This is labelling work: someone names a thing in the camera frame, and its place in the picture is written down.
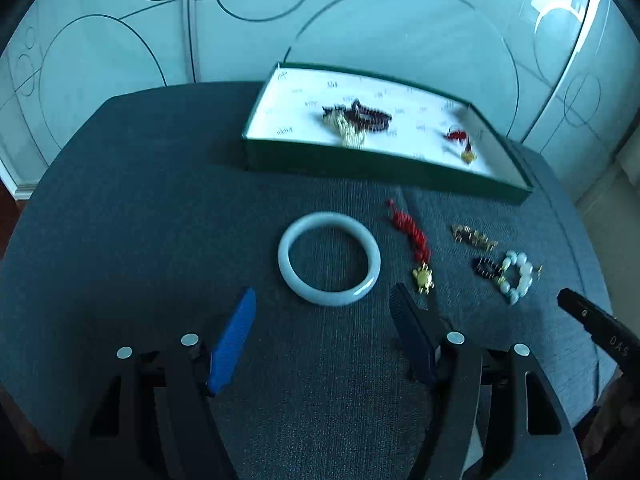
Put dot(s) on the person's right hand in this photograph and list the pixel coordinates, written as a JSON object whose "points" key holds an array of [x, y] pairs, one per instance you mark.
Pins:
{"points": [[614, 408]]}

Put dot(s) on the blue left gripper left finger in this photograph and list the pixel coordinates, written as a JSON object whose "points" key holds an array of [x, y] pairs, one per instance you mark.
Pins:
{"points": [[229, 347]]}

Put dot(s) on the red knot tassel pendant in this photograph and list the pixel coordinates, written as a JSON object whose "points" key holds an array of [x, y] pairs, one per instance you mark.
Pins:
{"points": [[459, 136]]}

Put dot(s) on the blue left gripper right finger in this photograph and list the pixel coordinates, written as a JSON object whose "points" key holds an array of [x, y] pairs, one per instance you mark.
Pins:
{"points": [[419, 331]]}

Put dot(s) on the green shallow jewelry box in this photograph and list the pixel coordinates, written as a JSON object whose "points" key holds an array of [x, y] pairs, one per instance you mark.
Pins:
{"points": [[329, 122]]}

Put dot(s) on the red cord gold charm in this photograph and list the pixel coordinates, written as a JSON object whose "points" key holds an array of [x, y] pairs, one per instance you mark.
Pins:
{"points": [[418, 241]]}

